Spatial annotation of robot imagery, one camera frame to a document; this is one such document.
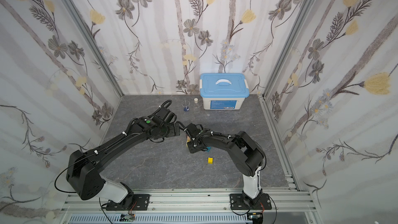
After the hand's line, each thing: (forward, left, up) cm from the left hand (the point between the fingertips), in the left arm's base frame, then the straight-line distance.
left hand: (175, 131), depth 82 cm
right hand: (-1, -11, -13) cm, 17 cm away
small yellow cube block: (-12, -19, -13) cm, 26 cm away
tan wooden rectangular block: (+3, -6, -13) cm, 15 cm away
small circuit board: (-37, +22, -15) cm, 45 cm away
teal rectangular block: (-11, -18, +2) cm, 21 cm away
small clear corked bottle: (+27, -11, -5) cm, 30 cm away
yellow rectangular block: (0, -6, -13) cm, 14 cm away
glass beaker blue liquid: (+27, -4, -14) cm, 31 cm away
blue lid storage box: (+30, -30, 0) cm, 42 cm away
